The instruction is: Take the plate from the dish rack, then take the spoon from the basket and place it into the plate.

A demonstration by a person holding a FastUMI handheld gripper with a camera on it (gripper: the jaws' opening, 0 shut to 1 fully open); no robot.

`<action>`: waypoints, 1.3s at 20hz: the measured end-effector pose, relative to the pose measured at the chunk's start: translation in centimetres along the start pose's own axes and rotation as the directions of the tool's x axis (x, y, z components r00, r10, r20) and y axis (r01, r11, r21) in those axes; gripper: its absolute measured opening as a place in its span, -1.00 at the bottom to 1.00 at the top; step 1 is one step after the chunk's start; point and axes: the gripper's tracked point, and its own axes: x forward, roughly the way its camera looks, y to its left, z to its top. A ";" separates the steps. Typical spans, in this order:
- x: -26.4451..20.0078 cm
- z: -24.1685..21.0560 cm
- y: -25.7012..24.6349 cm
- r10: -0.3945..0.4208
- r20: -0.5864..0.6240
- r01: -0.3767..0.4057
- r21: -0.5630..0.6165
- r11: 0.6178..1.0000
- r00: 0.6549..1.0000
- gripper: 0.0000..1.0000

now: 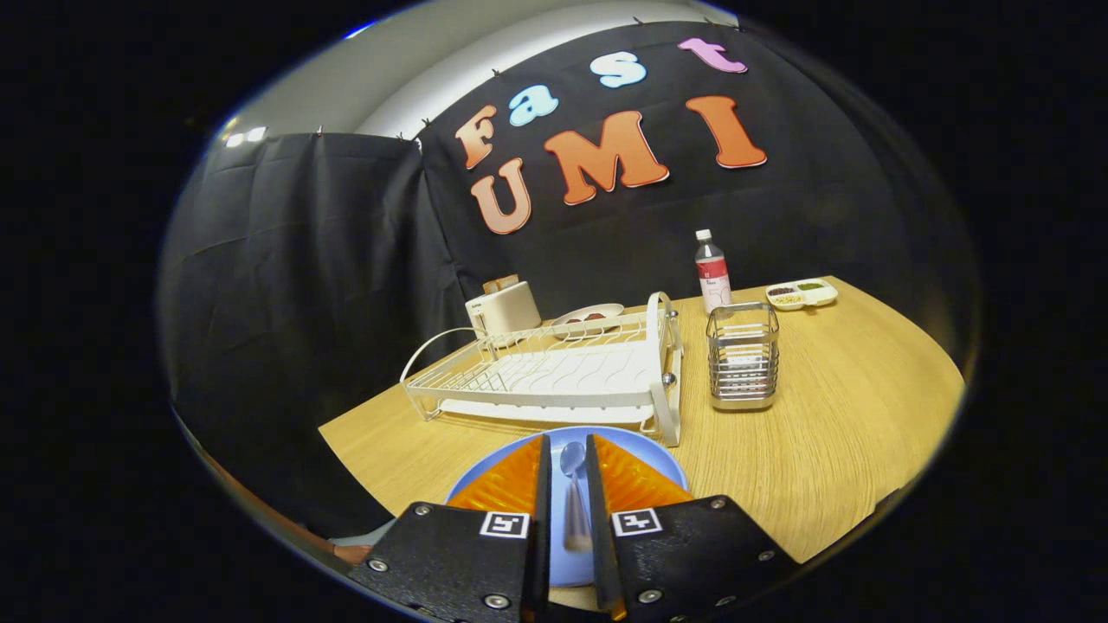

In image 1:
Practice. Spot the white divided dish with beans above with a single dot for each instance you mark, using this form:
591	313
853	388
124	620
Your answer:
822	296

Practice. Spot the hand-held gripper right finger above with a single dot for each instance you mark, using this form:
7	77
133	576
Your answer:
599	519

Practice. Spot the white drip tray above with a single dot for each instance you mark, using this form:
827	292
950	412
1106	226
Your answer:
580	372

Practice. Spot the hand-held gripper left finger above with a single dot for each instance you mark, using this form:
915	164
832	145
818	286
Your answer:
542	519

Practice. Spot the clear bottle with red label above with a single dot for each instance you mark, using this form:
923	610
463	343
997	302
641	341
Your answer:
714	290

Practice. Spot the white plate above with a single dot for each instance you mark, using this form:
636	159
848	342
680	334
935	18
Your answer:
606	309

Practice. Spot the blue plate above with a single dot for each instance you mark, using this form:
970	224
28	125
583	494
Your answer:
573	567

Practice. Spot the black backdrop cloth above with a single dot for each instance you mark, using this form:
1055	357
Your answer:
329	260

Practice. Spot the brown bread slice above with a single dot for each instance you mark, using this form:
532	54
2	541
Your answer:
500	284

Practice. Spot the white toaster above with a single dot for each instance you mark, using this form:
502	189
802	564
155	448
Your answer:
511	311

